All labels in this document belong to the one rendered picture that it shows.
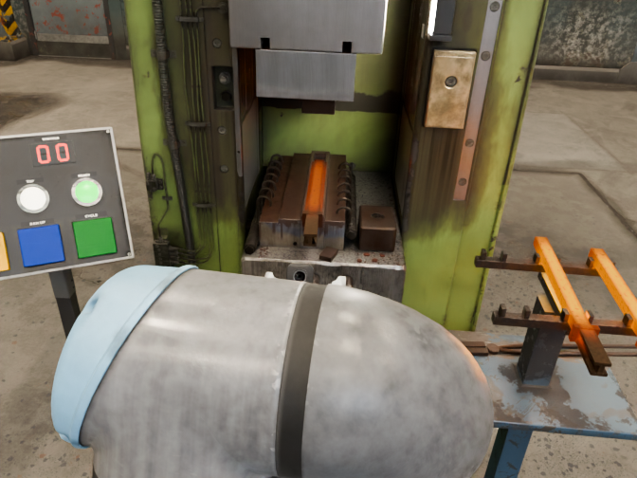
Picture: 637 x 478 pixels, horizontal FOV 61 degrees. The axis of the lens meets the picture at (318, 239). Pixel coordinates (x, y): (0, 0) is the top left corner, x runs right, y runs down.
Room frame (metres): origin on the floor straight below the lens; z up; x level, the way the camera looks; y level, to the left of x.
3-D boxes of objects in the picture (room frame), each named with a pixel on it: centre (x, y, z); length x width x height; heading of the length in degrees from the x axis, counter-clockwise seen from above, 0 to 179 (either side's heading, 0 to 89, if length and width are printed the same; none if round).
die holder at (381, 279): (1.32, -0.02, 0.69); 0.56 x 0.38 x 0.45; 178
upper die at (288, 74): (1.31, 0.03, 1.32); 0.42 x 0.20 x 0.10; 178
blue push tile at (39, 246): (0.92, 0.55, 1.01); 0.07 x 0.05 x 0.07; 113
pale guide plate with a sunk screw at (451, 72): (1.22, -0.28, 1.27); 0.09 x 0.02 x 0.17; 88
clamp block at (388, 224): (1.16, -0.14, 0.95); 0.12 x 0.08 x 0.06; 178
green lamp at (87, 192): (1.00, 0.48, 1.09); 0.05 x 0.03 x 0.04; 88
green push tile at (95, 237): (0.96, 0.46, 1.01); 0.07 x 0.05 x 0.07; 113
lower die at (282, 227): (1.31, 0.03, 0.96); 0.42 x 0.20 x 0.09; 178
